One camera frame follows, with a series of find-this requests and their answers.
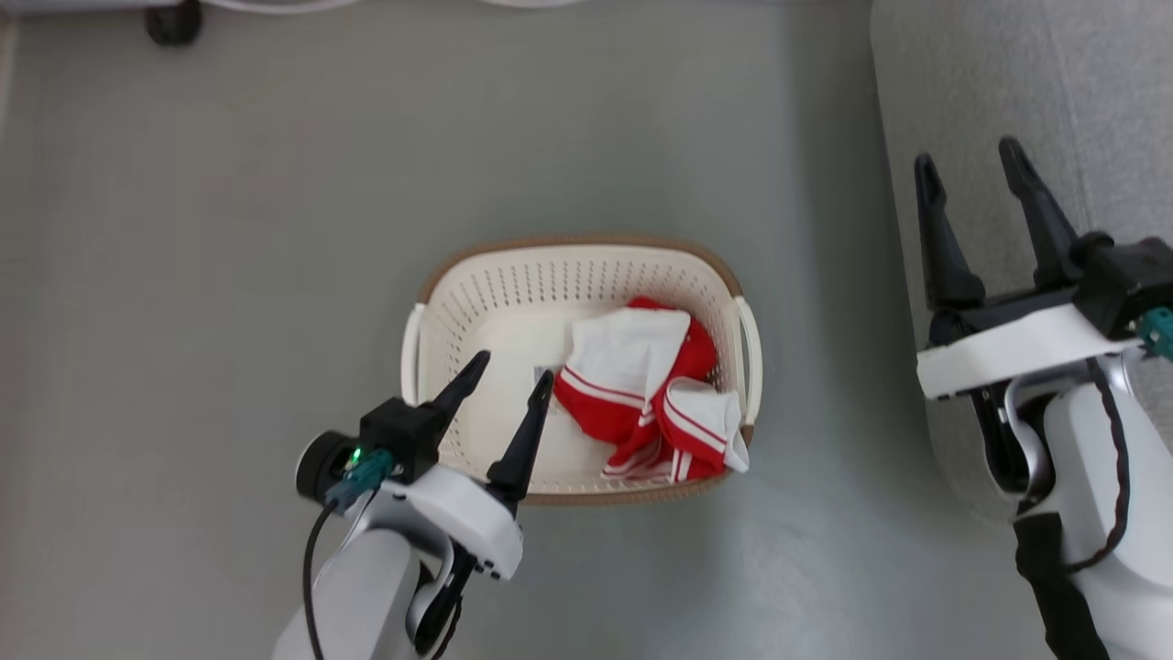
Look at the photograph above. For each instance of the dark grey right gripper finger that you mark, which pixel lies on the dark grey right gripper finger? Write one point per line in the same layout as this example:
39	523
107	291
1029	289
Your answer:
942	247
1040	220

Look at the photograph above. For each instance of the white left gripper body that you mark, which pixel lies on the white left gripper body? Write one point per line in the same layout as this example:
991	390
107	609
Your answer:
467	518

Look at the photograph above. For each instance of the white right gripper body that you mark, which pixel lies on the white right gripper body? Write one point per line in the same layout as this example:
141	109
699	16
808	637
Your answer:
1017	344

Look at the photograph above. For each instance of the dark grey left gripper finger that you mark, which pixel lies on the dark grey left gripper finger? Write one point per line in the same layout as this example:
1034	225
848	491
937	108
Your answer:
460	390
524	445

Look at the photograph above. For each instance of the red and white garment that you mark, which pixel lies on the red and white garment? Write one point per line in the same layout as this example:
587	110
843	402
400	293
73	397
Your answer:
623	367

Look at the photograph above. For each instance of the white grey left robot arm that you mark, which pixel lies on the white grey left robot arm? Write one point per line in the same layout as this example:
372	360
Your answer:
357	596

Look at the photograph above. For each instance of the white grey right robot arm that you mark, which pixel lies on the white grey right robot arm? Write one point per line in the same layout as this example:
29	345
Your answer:
1100	477

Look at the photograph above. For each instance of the grey fabric sofa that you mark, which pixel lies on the grey fabric sofa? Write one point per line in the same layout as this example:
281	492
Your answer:
1008	82

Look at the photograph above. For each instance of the cream perforated laundry basket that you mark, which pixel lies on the cream perforated laundry basket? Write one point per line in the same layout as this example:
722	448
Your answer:
513	302

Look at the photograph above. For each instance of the black caster wheel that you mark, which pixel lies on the black caster wheel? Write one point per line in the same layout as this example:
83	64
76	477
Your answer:
172	20

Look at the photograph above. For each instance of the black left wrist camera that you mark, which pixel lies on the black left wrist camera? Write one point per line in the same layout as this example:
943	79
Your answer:
403	435

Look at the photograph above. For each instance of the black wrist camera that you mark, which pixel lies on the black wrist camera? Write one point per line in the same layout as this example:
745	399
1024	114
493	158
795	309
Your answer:
403	435
1127	275

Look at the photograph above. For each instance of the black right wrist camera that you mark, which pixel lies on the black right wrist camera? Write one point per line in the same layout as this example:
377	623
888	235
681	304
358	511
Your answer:
1127	275

